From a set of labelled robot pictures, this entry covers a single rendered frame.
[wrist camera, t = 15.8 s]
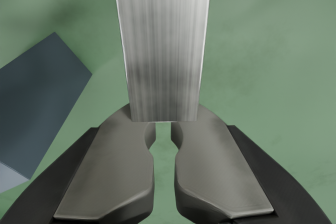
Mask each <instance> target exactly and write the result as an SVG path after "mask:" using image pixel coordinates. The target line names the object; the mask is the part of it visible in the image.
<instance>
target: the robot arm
mask: <svg viewBox="0 0 336 224"><path fill-rule="evenodd" d="M170 138H171V141H172V142H173V143H174V144H175V145H176V147H177V148H178V152H177V154H176V156H175V166H174V192H175V201H176V208H177V211H178V212H179V213H180V214H181V215H182V216H183V217H185V218H186V219H188V220H190V221H191V222H193V223H195V224H332V223H331V221H330V220H329V218H328V217H327V216H326V214H325V213H324V211H323V210H322V209H321V208H320V206H319V205H318V204H317V203H316V201H315V200H314V199H313V198H312V196H311V195H310V194H309V193H308V192H307V191H306V190H305V189H304V187H303V186H302V185H301V184H300V183H299V182H298V181H297V180H296V179H295V178H294V177H293V176H292V175H291V174H290V173H289V172H288V171H287V170H285V169H284V168H283V167H282V166H281V165H280V164H279V163H278V162H276V161H275V160H274V159H273V158H272V157H271V156H270V155H268V154H267V153H266V152H265V151H264V150H263V149H262V148H260V147H259V146H258V145H257V144H256V143H255V142H253V141H252V140H251V139H250V138H249V137H248V136H247V135H245V134H244V133H243V132H242V131H241V130H240V129H239V128H237V127H236V126H235V125H227V124H226V123H225V122H224V121H223V120H222V119H221V118H219V117H218V116H217V115H216V114H214V113H213V112H212V111H210V110H209V109H207V108H206V107H204V106H203V105H201V104H199V105H198V114H197V120H196V121H177V122H171V136H170ZM155 141H156V123H155V122H132V117H131V110H130V103H128V104H126V105H125V106H123V107H122V108H120V109H119V110H117V111H116V112H114V113H113V114H112V115H110V116H109V117H108V118H107V119H106V120H105V121H104V122H103V123H102V124H100V125H99V126H98V127H91V128H90V129H88V130H87V131H86V132H85V133H84V134H83V135H82V136H81V137H80V138H79V139H78V140H76V141H75V142H74V143H73V144H72V145H71V146H70V147H69V148H68V149H67V150H66V151H65V152H63V153H62V154H61V155H60V156H59V157H58V158H57V159H56V160H55V161H54V162H53V163H52V164H50V165H49V166H48V167H47V168H46V169H45V170H44V171H43V172H42V173H41V174H40V175H39V176H38V177H37V178H36V179H35V180H34V181H33V182H32V183H31V184H30V185H29V186H28V187H27V188H26V189H25V190H24V191H23V192H22V193H21V194H20V196H19V197H18V198H17V199H16V200H15V202H14V203H13V204H12V205H11V206H10V208H9V209H8V210H7V212H6V213H5V214H4V216H3V217H2V218H1V220H0V224H138V223H140V222H141V221H143V220H144V219H146V218H147V217H148V216H149V215H150V214H151V213H152V211H153V207H154V192H155V177H154V158H153V155H152V154H151V153H150V151H149V149H150V147H151V146H152V144H153V143H154V142H155Z"/></svg>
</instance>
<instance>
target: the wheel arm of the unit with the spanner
mask: <svg viewBox="0 0 336 224"><path fill-rule="evenodd" d="M116 7H117V14H118V22H119V30H120V37H121V45H122V52H123V60H124V68H125V75H126V83H127V90H128V98H129V106H130V113H131V120H132V122H150V123H162V122H195V121H197V118H198V109H199V99H200V90H201V81H202V72H203V63H204V54H205V45H206V35H207V26H208V17H209V8H210V0H116Z"/></svg>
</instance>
